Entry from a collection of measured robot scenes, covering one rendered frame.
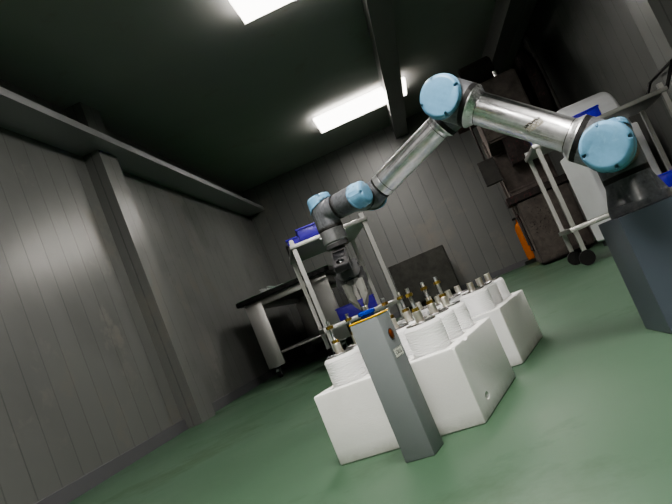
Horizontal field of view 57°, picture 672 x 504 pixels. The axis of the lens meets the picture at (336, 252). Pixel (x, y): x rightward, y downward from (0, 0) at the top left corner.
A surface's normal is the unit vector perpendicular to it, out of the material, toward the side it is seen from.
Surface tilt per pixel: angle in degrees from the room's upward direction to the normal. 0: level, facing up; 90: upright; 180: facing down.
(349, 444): 90
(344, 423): 90
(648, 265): 90
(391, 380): 90
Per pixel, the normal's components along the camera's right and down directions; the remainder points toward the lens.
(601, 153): -0.36, 0.15
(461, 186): -0.14, -0.04
